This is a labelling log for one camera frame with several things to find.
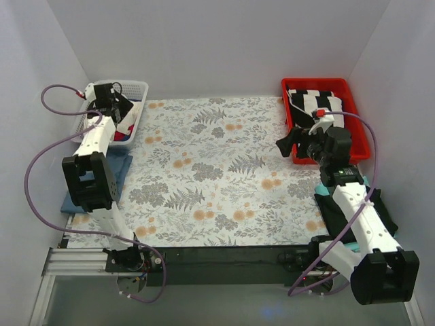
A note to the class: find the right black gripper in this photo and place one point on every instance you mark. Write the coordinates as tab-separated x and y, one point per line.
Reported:
298	143

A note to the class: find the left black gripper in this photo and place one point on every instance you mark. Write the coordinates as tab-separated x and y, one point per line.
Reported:
117	102

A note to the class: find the cream white t-shirt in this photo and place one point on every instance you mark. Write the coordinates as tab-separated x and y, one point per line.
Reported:
125	125

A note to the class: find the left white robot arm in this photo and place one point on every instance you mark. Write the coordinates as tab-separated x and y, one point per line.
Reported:
90	181

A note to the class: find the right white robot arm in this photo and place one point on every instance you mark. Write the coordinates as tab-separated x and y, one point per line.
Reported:
382	271

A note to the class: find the white plastic laundry basket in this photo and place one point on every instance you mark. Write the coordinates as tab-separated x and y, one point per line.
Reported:
135	92

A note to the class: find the red crumpled t-shirt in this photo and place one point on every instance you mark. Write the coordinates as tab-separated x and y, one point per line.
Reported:
120	137

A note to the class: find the black white striped shirt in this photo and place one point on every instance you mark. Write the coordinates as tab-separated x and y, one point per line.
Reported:
302	104

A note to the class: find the blue folded t-shirt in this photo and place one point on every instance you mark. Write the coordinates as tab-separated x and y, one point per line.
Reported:
119	162

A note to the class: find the teal folded t-shirt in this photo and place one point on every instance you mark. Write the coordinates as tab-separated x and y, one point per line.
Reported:
321	190

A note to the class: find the red plastic bin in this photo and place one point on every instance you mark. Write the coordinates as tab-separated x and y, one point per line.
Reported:
360	149

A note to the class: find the floral table mat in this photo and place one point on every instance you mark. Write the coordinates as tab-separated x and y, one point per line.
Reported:
207	172

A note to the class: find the black folded t-shirt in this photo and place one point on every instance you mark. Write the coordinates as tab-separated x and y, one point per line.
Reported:
382	212

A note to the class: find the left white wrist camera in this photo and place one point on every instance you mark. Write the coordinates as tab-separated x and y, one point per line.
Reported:
88	94

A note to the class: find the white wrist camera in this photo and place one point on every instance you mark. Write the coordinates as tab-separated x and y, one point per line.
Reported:
88	94
325	118

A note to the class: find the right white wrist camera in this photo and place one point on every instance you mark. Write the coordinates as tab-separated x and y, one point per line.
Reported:
325	118

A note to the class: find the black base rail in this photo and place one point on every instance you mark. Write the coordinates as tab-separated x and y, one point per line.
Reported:
248	265

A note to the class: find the aluminium frame rail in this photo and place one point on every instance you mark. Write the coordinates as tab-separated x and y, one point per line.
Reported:
75	262

